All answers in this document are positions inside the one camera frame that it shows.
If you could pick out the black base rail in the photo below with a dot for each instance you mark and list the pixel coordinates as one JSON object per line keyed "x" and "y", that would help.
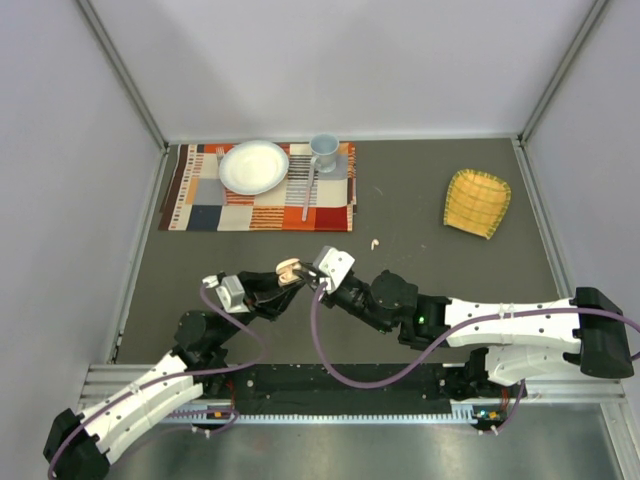
{"x": 308, "y": 389}

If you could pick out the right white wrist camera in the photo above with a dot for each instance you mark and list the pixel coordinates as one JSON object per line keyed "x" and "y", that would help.
{"x": 333, "y": 265}

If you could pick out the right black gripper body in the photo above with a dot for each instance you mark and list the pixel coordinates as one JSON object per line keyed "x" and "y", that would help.
{"x": 352, "y": 296}

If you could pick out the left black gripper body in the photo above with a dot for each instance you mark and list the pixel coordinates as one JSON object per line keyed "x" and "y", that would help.
{"x": 250, "y": 297}

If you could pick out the yellow woven basket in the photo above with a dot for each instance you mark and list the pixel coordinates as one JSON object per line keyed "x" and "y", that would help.
{"x": 476, "y": 202}

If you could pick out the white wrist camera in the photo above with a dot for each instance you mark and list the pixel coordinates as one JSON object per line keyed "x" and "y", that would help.
{"x": 229, "y": 290}
{"x": 333, "y": 265}

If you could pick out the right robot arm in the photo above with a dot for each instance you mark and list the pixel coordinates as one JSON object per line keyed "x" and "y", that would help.
{"x": 511, "y": 342}

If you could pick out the pink earbud case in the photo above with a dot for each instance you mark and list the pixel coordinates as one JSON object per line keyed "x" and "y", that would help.
{"x": 287, "y": 271}

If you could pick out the patchwork placemat cloth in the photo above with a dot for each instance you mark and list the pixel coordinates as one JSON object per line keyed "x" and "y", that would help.
{"x": 196, "y": 199}

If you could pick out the white plate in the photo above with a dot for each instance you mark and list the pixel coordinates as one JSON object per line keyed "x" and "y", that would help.
{"x": 253, "y": 167}

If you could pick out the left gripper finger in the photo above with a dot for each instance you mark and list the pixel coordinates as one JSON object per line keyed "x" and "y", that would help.
{"x": 255, "y": 283}
{"x": 270, "y": 307}

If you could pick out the light blue cup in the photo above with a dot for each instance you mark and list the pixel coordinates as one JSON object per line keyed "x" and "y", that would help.
{"x": 324, "y": 151}

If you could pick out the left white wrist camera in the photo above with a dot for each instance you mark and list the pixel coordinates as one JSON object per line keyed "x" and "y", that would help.
{"x": 229, "y": 290}

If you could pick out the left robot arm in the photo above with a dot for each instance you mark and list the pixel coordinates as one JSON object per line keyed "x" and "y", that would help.
{"x": 86, "y": 445}

